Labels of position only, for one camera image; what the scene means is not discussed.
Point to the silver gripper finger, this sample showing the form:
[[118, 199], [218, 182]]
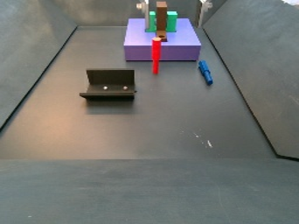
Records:
[[206, 5], [144, 7]]

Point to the blue stepped peg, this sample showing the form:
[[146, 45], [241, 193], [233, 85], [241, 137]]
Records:
[[206, 72]]

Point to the black angle fixture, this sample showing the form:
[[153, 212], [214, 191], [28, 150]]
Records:
[[110, 83]]

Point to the green U-shaped block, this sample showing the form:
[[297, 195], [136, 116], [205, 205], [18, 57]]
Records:
[[170, 22]]

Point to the red stepped peg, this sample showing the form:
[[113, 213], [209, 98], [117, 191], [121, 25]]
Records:
[[157, 52]]

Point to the purple base block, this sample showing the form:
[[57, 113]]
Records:
[[182, 46]]

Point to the brown L-shaped bracket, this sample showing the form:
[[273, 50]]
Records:
[[162, 20]]

